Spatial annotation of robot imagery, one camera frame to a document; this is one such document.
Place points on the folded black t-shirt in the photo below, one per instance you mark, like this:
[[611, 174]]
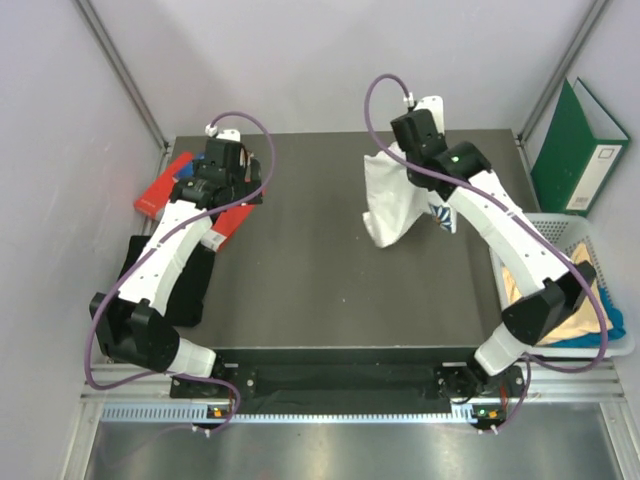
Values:
[[185, 304]]

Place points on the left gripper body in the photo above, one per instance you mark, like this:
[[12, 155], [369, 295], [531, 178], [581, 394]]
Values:
[[240, 187]]

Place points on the small blue orange book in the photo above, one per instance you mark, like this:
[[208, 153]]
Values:
[[197, 167]]

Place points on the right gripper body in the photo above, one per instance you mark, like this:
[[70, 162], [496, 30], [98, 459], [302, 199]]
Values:
[[411, 176]]

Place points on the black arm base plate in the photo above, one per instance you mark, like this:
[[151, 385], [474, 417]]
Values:
[[425, 379]]

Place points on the white plastic basket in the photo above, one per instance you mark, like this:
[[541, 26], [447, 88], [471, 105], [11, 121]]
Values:
[[565, 232]]

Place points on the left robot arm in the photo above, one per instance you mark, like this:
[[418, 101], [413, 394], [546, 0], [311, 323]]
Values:
[[164, 286]]

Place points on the green lever arch binder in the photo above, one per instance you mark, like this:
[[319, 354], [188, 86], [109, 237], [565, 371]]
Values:
[[582, 147]]

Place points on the white flower print t-shirt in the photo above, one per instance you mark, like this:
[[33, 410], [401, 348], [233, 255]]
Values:
[[395, 204]]

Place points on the grey slotted cable duct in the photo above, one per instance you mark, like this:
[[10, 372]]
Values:
[[208, 414]]

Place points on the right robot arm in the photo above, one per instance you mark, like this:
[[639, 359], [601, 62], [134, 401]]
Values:
[[552, 287]]

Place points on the teal blue t-shirt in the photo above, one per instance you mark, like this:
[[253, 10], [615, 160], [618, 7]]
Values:
[[615, 320]]

